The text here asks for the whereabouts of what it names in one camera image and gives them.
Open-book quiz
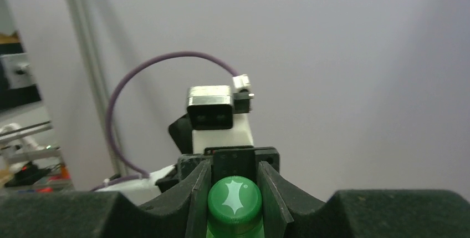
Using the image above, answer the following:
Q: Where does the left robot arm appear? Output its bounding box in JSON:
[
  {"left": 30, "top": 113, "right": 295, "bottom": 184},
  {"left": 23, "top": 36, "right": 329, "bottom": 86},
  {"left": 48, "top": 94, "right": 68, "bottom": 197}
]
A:
[{"left": 93, "top": 113, "right": 280, "bottom": 205}]

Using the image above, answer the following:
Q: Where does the green bottle cap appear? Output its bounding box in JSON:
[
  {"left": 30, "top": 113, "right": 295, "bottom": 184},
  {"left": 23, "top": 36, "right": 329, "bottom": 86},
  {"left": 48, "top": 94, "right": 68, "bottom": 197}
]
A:
[{"left": 207, "top": 176, "right": 263, "bottom": 228}]

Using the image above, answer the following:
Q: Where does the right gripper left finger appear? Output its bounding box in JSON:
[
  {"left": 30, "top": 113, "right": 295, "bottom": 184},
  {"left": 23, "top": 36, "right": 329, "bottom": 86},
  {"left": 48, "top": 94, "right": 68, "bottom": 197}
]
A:
[{"left": 1, "top": 161, "right": 211, "bottom": 237}]

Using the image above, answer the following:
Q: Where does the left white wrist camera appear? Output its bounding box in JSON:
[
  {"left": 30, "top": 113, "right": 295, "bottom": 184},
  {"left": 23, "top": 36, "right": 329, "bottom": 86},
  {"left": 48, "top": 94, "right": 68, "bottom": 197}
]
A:
[{"left": 186, "top": 74, "right": 254, "bottom": 154}]

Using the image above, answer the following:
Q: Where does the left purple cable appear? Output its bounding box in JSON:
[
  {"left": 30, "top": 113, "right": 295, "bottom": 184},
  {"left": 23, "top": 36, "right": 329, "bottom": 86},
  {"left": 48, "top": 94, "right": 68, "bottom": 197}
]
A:
[{"left": 90, "top": 51, "right": 241, "bottom": 192}]

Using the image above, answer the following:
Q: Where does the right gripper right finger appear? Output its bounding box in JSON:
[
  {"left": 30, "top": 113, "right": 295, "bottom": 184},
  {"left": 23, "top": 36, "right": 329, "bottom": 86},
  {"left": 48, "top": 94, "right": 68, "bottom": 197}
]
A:
[{"left": 258, "top": 161, "right": 469, "bottom": 237}]

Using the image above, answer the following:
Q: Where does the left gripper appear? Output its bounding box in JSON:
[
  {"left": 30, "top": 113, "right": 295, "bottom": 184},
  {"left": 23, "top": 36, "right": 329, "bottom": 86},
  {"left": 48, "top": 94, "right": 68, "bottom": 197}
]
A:
[{"left": 178, "top": 146, "right": 280, "bottom": 183}]

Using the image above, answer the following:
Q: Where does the green plastic bottle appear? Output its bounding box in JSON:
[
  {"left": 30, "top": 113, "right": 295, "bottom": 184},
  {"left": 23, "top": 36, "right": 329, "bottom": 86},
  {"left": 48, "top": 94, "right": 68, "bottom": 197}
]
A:
[{"left": 206, "top": 223, "right": 265, "bottom": 238}]

